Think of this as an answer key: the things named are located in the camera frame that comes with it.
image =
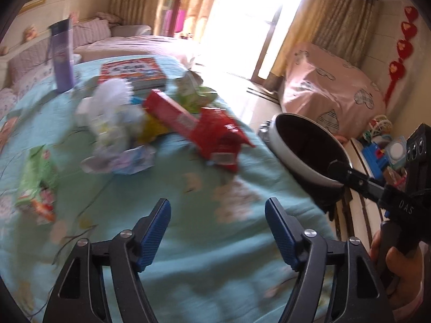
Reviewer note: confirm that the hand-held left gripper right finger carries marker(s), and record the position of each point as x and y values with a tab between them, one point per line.
281	232

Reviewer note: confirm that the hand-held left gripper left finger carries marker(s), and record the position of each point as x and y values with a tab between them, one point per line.
156	232

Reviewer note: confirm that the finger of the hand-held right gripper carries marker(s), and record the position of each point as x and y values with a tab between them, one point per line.
357	178

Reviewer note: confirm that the black trash bin white rim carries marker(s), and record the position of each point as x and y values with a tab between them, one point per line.
303	141

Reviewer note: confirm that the pale purple wrapper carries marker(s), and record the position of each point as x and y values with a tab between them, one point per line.
131	159

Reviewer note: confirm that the yellow wrapper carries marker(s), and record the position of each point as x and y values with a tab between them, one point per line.
151	129

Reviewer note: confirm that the red snack bag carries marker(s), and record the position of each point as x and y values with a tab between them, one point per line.
219	138

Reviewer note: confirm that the long red snack packet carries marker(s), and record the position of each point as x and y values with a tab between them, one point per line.
170	112

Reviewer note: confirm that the green snack packet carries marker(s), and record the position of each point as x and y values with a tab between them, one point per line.
37	178

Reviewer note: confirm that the white pleated paper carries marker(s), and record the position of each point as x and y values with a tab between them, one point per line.
112	92

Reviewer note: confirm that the person's right forearm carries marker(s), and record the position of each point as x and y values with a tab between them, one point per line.
412	308

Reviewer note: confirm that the person's right hand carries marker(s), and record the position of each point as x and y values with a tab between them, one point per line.
409	272

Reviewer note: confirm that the blue plastic toy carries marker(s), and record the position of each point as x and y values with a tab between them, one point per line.
373	161

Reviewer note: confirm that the round white blue toy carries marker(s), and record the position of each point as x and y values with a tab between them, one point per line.
396	151

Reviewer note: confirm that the pink heart print cover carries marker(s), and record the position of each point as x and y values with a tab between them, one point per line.
330	84

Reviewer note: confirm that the crumpled green wrapper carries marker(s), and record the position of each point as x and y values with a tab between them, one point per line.
193	91

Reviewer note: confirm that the beige patterned curtain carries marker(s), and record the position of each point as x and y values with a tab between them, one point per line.
333	20
138	0

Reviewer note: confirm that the colourful cover book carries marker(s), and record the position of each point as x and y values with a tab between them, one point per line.
131	69

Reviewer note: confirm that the sofa with pink cover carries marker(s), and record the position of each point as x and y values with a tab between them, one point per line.
141	45

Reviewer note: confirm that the purple water bottle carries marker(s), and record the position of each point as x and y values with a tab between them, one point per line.
62	64

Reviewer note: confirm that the floral pillow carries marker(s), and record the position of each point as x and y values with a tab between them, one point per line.
6	104

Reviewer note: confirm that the large striped pillow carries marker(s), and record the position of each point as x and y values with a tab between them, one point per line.
91	32

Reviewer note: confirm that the square striped pillow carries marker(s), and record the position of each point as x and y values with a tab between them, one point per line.
30	60

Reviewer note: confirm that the small patterned pillow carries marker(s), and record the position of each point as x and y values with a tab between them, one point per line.
107	16

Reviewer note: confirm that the beige balcony curtain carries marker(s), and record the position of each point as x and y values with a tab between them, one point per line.
202	6

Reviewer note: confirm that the pink plush toy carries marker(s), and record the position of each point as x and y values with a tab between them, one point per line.
73	15

